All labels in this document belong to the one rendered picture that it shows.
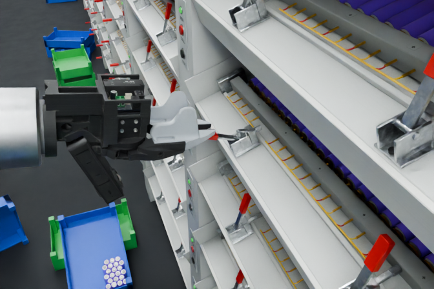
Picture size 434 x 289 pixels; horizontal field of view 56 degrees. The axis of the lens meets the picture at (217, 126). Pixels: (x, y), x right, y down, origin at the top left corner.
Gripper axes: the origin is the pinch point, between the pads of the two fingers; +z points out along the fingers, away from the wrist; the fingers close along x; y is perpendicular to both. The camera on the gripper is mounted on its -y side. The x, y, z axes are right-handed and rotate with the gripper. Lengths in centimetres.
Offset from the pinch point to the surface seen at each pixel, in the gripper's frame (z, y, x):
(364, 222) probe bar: 10.2, 1.9, -21.2
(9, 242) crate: -35, -101, 83
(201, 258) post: 13, -46, 16
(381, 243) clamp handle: 6.1, 5.3, -26.6
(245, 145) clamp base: 6.4, -1.8, -1.0
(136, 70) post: 10, -29, 86
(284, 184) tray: 8.1, -2.1, -9.9
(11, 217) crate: -34, -91, 87
